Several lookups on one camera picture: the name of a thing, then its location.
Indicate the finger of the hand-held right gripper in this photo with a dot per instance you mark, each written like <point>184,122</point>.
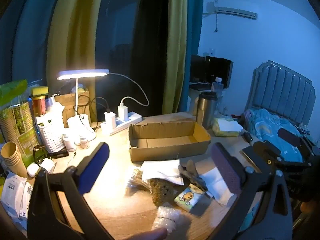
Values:
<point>251,158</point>
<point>290,136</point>

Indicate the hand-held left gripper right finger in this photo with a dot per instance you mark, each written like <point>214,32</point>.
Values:
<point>226,170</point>

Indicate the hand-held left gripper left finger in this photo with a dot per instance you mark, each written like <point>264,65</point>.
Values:
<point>93,170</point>

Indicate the white tissue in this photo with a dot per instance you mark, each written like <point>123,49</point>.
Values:
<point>215,182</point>

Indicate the cartoon print tissue packet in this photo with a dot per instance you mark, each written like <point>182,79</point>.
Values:
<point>187,200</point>

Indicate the white paper napkin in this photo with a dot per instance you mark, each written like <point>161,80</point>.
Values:
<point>162,170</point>

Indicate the brown cardboard box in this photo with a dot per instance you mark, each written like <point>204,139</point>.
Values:
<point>162,153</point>

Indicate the clear bubble wrap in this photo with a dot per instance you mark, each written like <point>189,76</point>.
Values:
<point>167,217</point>

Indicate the person's left hand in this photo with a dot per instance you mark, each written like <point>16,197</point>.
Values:
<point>150,235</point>

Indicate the black key fob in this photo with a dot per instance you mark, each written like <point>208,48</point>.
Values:
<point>247,138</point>

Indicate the blue printed blanket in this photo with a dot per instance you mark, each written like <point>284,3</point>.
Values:
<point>267,127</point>

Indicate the small white pill bottle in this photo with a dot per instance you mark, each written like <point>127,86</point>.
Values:
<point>84,142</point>

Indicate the large white pill bottle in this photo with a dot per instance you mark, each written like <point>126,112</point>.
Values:
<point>68,142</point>

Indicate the black flashlight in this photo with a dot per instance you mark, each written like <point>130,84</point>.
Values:
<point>58,153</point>

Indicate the yellow tissue pack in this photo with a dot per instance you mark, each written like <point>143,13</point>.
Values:
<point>225,127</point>

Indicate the grey padded headboard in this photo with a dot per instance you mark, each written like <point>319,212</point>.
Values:
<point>282,92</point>

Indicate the small white box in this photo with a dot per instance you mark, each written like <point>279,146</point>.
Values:
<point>47,166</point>

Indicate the white woven basket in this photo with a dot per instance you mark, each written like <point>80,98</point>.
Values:
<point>53,137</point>

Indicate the white earbuds case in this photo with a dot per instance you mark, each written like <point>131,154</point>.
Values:
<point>33,170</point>

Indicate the steel thermos tumbler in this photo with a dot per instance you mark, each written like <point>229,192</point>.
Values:
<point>205,112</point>

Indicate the white power strip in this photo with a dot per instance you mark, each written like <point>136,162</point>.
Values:
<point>132,118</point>

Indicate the brown paper bag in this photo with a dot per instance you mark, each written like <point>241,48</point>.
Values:
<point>67,105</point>

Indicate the white plastic bag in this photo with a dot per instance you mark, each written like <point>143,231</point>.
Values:
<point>55,107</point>

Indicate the clear water bottle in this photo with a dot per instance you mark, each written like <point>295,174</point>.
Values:
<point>217,87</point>

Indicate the white pouch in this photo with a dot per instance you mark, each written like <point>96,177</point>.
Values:
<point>15,195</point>

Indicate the stack of paper cups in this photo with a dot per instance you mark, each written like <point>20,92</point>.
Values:
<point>12,155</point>

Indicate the red jar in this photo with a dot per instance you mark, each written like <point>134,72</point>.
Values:
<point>38,106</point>

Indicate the black monitor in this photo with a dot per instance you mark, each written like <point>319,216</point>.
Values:
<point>217,71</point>

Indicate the yellow sponge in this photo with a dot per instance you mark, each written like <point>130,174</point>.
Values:
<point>40,91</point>

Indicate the green paper cup package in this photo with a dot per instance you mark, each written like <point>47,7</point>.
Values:
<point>15,115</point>

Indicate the white desk lamp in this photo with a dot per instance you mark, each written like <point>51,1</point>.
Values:
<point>82,73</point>

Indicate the white air conditioner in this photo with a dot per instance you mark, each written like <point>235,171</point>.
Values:
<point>235,11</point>

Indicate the yellow-green curtain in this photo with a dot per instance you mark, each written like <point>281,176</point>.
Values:
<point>72,30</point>
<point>175,42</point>

